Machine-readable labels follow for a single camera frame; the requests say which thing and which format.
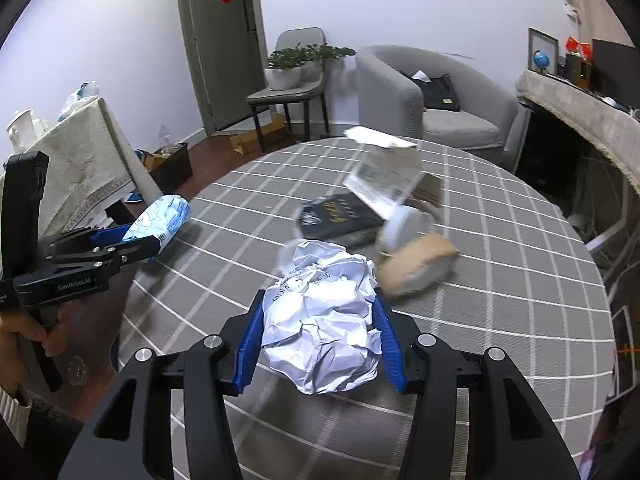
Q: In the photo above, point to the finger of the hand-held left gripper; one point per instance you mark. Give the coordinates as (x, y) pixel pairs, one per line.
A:
(130, 254)
(107, 236)

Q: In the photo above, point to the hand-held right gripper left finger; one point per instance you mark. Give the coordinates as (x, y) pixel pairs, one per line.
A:
(250, 345)

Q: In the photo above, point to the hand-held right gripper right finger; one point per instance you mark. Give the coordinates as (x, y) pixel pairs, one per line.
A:
(389, 342)

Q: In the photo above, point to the blue white plastic wrapper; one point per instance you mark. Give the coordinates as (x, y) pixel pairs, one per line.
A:
(160, 217)

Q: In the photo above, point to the white paper ball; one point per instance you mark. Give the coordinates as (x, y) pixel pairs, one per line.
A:
(320, 320)

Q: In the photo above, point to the brown cardboard tape roll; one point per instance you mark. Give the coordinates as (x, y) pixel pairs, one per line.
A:
(420, 266)

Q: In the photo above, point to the person's left hand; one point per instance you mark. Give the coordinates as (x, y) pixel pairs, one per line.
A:
(17, 330)

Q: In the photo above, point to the beige cloth covered table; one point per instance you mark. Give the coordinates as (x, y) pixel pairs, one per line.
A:
(85, 160)

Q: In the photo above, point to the black crate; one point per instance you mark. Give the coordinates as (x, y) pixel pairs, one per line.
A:
(172, 167)

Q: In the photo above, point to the clear plastic bottle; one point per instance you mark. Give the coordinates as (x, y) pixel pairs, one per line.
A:
(166, 139)

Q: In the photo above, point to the white paper cup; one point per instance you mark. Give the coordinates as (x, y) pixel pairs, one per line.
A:
(406, 227)

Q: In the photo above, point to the white blue plastic bag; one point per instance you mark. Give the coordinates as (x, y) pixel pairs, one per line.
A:
(77, 97)

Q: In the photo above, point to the grey plaid tablecloth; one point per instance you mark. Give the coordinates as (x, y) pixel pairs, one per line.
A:
(500, 285)

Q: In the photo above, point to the black book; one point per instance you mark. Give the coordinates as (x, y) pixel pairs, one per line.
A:
(340, 215)

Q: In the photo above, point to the small brown cardboard box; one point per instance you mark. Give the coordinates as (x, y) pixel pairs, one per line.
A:
(430, 187)

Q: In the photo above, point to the flat cardboard box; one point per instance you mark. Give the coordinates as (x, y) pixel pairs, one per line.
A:
(250, 141)

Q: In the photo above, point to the white printed carton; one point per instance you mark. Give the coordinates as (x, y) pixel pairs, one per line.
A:
(385, 175)

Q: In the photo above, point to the person's dark clothing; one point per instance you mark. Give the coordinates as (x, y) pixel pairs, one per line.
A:
(50, 440)

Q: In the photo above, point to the grey green door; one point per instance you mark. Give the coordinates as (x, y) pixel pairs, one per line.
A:
(220, 60)

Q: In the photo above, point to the grey dining chair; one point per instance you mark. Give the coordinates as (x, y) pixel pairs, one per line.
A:
(290, 95)

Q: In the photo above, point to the grey armchair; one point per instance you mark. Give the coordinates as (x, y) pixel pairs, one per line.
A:
(450, 125)

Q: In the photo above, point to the potted plant white pot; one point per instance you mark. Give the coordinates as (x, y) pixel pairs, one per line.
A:
(327, 55)
(284, 72)

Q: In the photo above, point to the black bag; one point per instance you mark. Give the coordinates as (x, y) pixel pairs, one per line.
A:
(437, 94)

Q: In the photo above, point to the shaggy grey cloth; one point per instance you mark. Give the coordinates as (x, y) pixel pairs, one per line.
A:
(590, 120)

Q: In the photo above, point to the small blue globe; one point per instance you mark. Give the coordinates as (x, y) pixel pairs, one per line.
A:
(541, 59)

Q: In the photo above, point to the framed picture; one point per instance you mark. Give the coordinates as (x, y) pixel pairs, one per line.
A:
(542, 40)

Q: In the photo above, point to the small red flags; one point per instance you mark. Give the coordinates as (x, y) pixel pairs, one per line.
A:
(579, 46)

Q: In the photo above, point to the black monitor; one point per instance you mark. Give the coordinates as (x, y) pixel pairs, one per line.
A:
(617, 70)

